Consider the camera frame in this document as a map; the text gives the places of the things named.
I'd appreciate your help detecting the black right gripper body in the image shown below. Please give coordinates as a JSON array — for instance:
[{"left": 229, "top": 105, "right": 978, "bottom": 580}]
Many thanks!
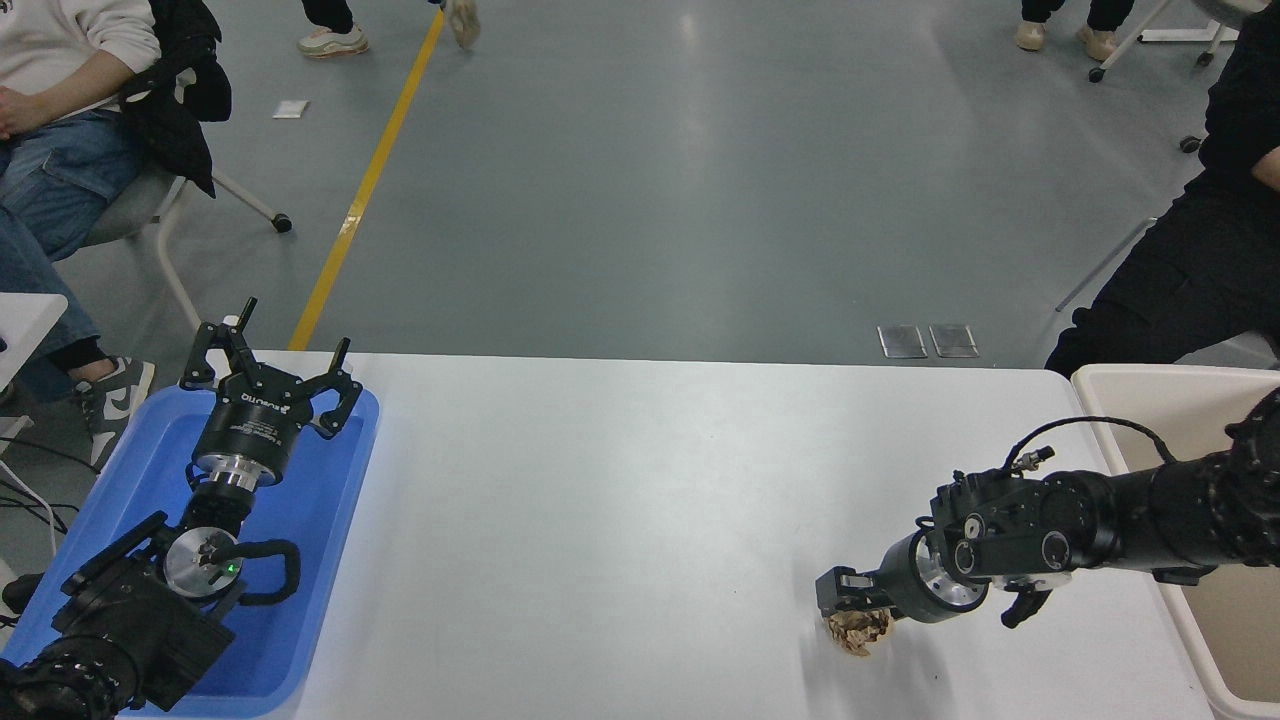
[{"left": 878, "top": 532, "right": 963, "bottom": 625}]

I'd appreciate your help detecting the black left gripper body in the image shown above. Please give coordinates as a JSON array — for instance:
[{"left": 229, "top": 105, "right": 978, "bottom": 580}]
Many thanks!
[{"left": 192, "top": 375, "right": 314, "bottom": 471}]

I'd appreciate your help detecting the tan paper ball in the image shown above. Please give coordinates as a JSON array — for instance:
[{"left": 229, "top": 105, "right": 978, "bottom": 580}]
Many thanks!
[{"left": 822, "top": 603, "right": 895, "bottom": 659}]

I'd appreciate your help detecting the person's hand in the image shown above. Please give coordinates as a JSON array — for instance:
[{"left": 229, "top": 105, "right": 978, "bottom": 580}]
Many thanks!
[{"left": 0, "top": 87, "right": 51, "bottom": 141}]

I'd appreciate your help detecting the blue plastic tray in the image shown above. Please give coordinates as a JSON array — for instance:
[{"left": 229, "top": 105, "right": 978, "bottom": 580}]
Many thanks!
[{"left": 0, "top": 385, "right": 381, "bottom": 719}]

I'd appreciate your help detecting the white desk corner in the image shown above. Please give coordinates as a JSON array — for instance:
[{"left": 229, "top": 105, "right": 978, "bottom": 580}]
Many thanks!
[{"left": 0, "top": 293, "right": 69, "bottom": 391}]

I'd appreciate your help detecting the black jacket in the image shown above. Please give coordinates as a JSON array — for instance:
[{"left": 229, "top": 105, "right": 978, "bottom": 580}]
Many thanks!
[{"left": 118, "top": 0, "right": 233, "bottom": 199}]

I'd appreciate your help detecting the seated person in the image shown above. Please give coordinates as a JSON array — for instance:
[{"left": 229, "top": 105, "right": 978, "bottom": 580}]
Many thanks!
[{"left": 0, "top": 0, "right": 161, "bottom": 471}]

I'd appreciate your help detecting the black floor object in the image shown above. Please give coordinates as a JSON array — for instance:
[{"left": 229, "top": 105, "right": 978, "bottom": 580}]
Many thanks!
[{"left": 1, "top": 572, "right": 46, "bottom": 616}]

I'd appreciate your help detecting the walking person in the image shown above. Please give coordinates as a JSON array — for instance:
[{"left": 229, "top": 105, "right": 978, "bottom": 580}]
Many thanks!
[{"left": 297, "top": 0, "right": 482, "bottom": 59}]

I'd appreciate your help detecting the large pale bin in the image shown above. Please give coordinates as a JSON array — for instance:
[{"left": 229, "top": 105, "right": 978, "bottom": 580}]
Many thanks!
[{"left": 1070, "top": 363, "right": 1280, "bottom": 720}]

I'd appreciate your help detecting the standing person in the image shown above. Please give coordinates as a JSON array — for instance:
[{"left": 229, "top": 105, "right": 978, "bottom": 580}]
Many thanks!
[{"left": 1014, "top": 0, "right": 1136, "bottom": 63}]

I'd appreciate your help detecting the black floor cable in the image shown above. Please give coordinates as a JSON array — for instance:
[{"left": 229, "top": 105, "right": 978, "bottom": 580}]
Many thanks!
[{"left": 0, "top": 436, "right": 101, "bottom": 533}]

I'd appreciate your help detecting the white frame caster chair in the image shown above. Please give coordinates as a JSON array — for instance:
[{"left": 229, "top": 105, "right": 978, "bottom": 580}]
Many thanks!
[{"left": 1087, "top": 0, "right": 1246, "bottom": 83}]

